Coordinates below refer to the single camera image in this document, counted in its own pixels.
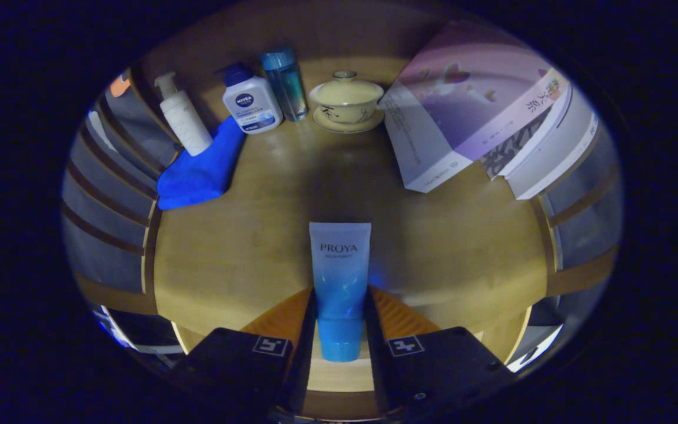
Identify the wooden countertop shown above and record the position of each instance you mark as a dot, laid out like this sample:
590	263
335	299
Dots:
245	235

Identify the black backdrop cloth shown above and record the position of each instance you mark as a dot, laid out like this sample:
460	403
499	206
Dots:
103	265

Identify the lidded ceramic tea bowl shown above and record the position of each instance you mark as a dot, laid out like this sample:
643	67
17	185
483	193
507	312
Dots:
348	100

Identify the wooden cabinet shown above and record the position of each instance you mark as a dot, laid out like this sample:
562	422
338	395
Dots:
121	300

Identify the white bottle with blue cap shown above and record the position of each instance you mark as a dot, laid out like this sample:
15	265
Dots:
251	106

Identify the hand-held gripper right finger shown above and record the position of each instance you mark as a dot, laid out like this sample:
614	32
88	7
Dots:
374	353

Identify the white pump bottle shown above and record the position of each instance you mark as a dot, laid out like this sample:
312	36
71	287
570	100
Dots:
189	126

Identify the blue folded cloth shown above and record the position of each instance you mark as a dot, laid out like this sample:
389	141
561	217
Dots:
198	174

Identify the blue cosmetic tube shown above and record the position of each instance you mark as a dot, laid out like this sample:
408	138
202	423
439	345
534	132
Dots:
340	277

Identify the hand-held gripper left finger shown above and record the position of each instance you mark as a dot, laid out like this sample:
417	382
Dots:
303	353

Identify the purple and white book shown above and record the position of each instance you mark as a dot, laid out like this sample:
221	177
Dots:
468	106

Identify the teal bottle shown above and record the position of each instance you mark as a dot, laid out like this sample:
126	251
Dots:
286	85

